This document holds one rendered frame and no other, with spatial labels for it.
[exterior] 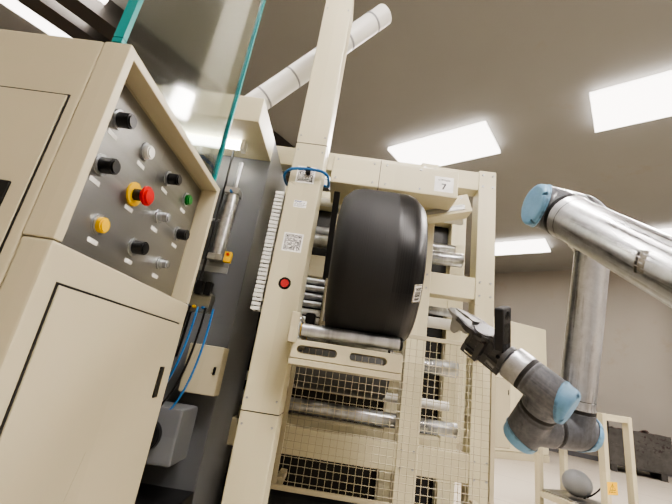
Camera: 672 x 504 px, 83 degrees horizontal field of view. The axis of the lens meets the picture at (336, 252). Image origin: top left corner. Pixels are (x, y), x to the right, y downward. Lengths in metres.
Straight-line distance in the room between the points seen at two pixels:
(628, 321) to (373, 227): 8.32
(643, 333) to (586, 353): 8.10
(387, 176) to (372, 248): 0.72
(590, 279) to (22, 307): 1.20
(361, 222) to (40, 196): 0.84
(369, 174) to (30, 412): 1.52
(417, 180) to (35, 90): 1.47
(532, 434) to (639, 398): 8.05
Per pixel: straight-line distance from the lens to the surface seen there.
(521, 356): 1.08
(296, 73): 2.25
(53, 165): 0.75
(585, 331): 1.19
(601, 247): 0.96
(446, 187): 1.89
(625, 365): 9.19
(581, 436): 1.21
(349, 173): 1.85
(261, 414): 1.37
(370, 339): 1.28
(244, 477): 1.41
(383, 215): 1.26
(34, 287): 0.68
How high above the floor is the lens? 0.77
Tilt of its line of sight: 18 degrees up
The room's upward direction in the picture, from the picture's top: 9 degrees clockwise
